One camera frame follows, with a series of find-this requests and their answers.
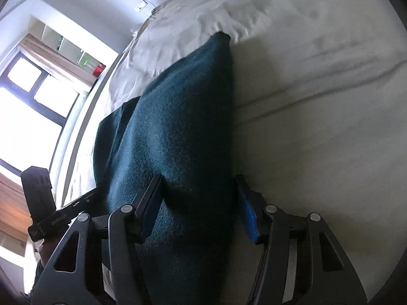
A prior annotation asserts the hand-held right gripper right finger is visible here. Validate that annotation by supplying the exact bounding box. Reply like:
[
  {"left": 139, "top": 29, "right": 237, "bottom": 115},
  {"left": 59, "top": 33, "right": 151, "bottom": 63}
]
[{"left": 235, "top": 174, "right": 368, "bottom": 305}]

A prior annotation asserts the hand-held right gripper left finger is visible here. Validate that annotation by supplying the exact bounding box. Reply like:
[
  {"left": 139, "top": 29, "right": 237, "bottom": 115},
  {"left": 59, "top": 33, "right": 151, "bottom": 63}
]
[{"left": 30, "top": 173, "right": 165, "bottom": 305}]

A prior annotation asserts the teal knit sweater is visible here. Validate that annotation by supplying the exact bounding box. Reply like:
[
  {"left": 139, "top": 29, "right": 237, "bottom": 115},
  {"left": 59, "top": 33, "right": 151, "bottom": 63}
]
[{"left": 93, "top": 33, "right": 255, "bottom": 305}]

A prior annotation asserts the person's left hand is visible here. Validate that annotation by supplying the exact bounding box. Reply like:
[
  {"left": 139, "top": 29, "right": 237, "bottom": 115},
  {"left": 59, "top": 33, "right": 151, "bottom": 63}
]
[{"left": 38, "top": 239, "right": 61, "bottom": 266}]

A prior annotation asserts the black framed window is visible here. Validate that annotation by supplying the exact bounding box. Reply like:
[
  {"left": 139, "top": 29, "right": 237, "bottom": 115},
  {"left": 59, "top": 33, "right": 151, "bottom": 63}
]
[{"left": 0, "top": 53, "right": 81, "bottom": 174}]

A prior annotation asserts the bed with cream sheet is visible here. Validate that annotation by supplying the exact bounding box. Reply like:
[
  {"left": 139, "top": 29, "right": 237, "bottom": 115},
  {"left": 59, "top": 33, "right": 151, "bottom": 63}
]
[{"left": 60, "top": 0, "right": 407, "bottom": 299}]

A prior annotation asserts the beige curtain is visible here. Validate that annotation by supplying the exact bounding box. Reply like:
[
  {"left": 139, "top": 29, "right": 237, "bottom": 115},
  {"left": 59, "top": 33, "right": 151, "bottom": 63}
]
[{"left": 18, "top": 34, "right": 96, "bottom": 87}]

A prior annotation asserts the white wall shelf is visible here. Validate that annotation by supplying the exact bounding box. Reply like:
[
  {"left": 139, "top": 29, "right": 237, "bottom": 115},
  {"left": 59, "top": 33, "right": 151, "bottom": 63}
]
[{"left": 28, "top": 15, "right": 122, "bottom": 87}]

